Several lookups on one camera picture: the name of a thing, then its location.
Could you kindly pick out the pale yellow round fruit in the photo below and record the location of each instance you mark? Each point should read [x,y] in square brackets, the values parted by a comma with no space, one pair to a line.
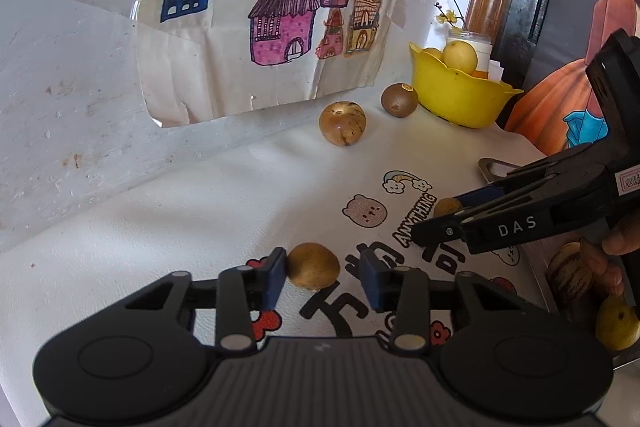
[460,55]

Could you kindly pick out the white printed tablecloth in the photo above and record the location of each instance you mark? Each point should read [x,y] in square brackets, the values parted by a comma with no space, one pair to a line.
[150,232]

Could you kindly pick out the white jar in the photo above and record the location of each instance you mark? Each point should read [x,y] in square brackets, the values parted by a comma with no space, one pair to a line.
[481,49]

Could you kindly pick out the yellow plastic bowl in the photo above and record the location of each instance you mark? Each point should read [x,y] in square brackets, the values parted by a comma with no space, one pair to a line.
[460,102]

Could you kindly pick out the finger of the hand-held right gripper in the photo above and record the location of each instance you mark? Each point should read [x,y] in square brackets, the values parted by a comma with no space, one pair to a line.
[440,229]
[487,198]

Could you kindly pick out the tan speckled round fruit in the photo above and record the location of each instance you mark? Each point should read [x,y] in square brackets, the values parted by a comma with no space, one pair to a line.
[343,123]

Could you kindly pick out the black door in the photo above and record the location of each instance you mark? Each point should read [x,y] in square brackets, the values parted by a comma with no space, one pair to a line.
[540,7]

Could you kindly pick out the metal tray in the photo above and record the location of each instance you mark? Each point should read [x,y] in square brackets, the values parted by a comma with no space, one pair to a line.
[484,172]

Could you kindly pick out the striped tan melon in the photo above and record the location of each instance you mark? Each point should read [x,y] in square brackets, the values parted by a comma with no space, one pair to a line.
[567,278]

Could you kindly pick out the person's right hand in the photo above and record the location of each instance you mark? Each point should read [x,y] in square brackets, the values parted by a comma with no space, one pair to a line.
[607,267]

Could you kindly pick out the white paper card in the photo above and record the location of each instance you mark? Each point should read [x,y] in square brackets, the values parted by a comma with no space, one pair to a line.
[495,72]

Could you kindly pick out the sunflower girl wall poster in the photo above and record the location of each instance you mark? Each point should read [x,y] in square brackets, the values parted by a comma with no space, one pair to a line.
[565,97]

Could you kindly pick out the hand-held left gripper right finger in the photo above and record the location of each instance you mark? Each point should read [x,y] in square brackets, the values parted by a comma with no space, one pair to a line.
[372,282]

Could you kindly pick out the small brown round fruit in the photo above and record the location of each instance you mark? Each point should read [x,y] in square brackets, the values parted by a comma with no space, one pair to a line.
[445,207]
[314,267]

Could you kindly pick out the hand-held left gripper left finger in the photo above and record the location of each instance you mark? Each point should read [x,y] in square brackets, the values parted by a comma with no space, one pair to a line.
[277,276]

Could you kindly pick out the dark brown round fruit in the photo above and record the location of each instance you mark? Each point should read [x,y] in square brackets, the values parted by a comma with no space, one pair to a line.
[399,100]

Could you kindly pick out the coloured houses drawing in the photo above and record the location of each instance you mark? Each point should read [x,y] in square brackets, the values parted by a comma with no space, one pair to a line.
[225,57]

